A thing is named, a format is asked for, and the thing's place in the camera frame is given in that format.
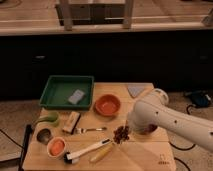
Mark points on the green plastic tray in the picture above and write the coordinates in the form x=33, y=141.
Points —
x=59, y=88

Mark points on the black bar left edge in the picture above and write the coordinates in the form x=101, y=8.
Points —
x=28, y=132

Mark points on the grey triangular cloth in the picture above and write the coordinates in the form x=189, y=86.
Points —
x=135, y=90

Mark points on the wooden chair frame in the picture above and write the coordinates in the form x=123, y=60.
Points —
x=93, y=13

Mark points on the wooden block eraser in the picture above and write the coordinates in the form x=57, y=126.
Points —
x=71, y=122

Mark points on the red bowl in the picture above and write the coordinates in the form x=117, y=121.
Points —
x=107, y=105

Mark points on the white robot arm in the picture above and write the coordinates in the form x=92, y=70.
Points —
x=152, y=110

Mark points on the dark device on floor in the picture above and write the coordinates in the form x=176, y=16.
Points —
x=199, y=98

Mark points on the silver fork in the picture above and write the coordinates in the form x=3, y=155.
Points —
x=84, y=130

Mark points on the grey sponge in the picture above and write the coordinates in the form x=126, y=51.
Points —
x=76, y=97

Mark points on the white cup orange inside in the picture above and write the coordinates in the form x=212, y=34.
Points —
x=56, y=147

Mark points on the yellow corn cob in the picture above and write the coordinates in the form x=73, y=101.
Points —
x=102, y=153

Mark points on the dark brown bowl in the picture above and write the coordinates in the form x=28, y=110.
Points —
x=149, y=129

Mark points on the dark grape bunch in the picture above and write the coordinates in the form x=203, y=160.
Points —
x=121, y=134

